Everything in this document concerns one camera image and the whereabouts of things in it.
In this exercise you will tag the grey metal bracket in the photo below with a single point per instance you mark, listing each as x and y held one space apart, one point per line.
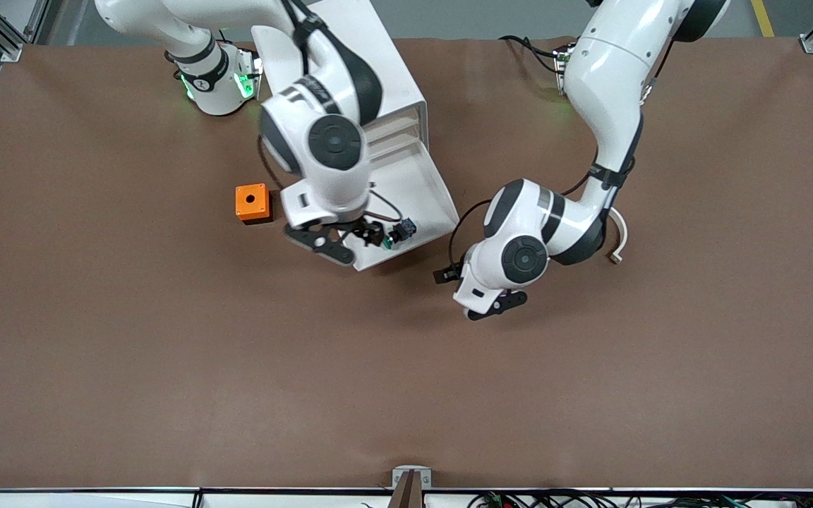
399 476

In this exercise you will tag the brown table mat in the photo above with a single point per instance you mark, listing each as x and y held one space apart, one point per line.
406 388

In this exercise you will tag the orange box with hole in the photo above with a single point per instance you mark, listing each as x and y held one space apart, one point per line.
251 201

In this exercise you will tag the white plastic drawer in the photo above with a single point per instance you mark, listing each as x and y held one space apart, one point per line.
399 120
420 190
399 136

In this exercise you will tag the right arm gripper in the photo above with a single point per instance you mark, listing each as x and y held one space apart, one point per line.
369 229

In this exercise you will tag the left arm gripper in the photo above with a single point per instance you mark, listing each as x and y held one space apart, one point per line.
443 274

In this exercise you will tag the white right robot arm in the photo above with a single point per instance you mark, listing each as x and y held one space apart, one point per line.
336 141

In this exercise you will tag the white curved bracket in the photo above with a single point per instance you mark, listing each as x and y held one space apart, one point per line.
622 236

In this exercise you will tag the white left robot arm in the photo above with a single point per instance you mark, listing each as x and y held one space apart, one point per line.
611 77

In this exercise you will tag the green push button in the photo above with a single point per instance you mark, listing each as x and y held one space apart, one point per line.
405 228

